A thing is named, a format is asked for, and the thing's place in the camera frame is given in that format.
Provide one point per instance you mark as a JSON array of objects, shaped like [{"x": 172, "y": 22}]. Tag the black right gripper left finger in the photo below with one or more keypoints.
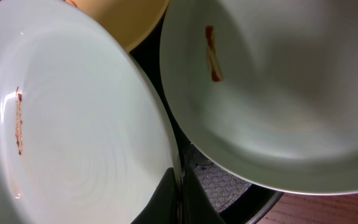
[{"x": 162, "y": 207}]

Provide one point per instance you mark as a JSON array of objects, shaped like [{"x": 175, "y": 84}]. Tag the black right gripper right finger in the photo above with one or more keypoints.
[{"x": 197, "y": 208}]

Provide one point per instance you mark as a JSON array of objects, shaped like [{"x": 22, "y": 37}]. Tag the mint plate front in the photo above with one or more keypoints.
[{"x": 84, "y": 136}]

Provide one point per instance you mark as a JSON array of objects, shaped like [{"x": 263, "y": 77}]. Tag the mint plate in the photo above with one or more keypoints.
[
  {"x": 84, "y": 136},
  {"x": 267, "y": 90}
]

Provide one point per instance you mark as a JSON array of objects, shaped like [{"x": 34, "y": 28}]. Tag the black round tray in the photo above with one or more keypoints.
[{"x": 236, "y": 200}]

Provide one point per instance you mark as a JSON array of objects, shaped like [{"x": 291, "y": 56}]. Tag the mint plate right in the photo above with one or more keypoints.
[{"x": 267, "y": 90}]

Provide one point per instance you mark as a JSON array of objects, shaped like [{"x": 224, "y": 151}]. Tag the yellow plate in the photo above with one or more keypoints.
[{"x": 128, "y": 21}]

